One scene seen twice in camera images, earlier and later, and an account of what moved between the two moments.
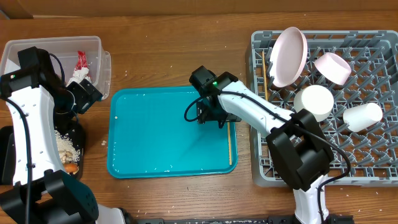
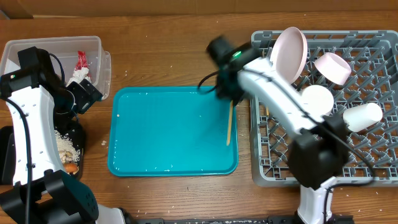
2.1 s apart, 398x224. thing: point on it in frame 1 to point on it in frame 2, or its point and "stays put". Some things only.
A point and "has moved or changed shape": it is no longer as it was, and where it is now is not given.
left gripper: x=87 y=96 stays put
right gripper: x=209 y=114 to x=227 y=90
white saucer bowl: x=316 y=99 stays put
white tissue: x=79 y=75 stays put
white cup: x=361 y=117 stays put
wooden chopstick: x=230 y=153 has moved or changed shape
